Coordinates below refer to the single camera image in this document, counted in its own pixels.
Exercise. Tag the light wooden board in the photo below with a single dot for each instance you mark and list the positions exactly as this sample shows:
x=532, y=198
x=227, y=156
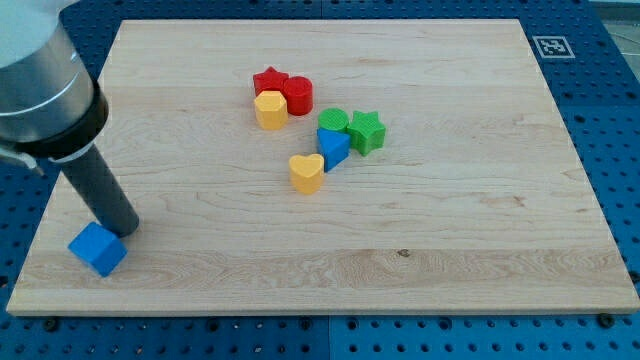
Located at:
x=476, y=204

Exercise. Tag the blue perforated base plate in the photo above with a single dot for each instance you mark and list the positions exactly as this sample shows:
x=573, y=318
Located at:
x=597, y=94

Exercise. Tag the green star block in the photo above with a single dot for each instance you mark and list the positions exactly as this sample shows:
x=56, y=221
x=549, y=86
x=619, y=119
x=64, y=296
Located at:
x=367, y=132

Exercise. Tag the blue triangle block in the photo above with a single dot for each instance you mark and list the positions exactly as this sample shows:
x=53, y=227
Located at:
x=334, y=146

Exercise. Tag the red cylinder block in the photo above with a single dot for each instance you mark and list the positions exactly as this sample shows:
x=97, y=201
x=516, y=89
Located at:
x=298, y=92

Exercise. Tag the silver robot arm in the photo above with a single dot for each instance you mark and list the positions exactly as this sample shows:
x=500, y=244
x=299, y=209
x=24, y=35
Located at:
x=50, y=106

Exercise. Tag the red star block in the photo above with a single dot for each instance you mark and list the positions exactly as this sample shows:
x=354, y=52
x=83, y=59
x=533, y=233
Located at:
x=269, y=80

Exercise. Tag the yellow hexagon block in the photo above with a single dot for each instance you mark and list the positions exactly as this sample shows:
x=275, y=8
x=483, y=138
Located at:
x=271, y=110

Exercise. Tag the white fiducial marker tag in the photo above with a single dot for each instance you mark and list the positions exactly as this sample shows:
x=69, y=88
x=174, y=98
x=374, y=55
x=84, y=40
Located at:
x=553, y=47

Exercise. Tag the green cylinder block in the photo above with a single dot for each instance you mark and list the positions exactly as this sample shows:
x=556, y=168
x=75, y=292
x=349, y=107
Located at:
x=333, y=119

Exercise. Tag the blue cube block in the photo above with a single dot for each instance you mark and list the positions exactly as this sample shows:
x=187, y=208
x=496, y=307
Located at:
x=98, y=248

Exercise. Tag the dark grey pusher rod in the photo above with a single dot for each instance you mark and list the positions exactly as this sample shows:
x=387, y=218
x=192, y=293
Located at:
x=94, y=181

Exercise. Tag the yellow heart block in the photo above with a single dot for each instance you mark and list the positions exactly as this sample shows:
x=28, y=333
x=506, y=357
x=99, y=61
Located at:
x=307, y=172

